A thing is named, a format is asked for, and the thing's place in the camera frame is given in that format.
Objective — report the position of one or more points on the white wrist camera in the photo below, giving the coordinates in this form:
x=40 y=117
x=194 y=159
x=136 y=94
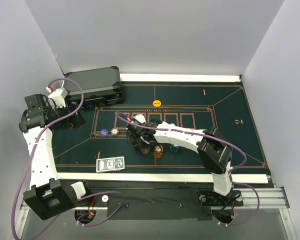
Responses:
x=56 y=98
x=138 y=119

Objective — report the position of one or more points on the aluminium mounting rail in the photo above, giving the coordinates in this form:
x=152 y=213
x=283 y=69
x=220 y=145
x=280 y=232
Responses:
x=262 y=217

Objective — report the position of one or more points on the dark green poker mat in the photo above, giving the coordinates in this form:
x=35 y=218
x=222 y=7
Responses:
x=187 y=106

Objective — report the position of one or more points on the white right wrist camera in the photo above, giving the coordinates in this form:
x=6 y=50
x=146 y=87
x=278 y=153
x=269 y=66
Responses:
x=138 y=119

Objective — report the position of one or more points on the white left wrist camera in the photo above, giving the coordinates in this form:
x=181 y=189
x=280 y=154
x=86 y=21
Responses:
x=56 y=98

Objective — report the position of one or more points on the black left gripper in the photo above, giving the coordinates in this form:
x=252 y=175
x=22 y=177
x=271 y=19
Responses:
x=71 y=115

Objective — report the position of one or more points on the green blue chip stack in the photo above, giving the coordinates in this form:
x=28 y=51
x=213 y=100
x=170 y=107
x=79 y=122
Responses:
x=174 y=148

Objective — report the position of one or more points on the blue playing card deck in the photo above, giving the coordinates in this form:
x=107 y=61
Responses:
x=110 y=164

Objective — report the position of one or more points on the white blue chip stack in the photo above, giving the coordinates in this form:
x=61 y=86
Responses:
x=145 y=151

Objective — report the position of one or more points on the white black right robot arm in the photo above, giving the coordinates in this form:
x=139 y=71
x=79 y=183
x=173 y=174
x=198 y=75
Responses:
x=214 y=154

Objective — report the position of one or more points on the blue blind button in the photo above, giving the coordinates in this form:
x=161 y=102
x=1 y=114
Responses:
x=103 y=133

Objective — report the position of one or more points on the orange dealer button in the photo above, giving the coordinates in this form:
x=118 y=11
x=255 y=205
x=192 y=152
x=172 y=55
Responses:
x=156 y=103

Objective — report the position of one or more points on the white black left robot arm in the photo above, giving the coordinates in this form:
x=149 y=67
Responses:
x=49 y=195

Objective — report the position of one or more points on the orange red chip stack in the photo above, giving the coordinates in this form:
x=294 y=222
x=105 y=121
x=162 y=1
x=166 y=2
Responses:
x=158 y=151

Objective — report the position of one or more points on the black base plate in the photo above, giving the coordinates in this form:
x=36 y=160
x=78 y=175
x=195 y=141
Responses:
x=137 y=200

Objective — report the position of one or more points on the white blue poker chip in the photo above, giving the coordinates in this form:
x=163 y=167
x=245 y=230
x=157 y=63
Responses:
x=114 y=132

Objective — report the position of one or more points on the black aluminium poker case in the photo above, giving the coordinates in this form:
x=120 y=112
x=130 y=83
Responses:
x=100 y=86

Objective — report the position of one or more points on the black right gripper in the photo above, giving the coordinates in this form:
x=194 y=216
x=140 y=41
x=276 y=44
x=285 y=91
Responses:
x=134 y=137

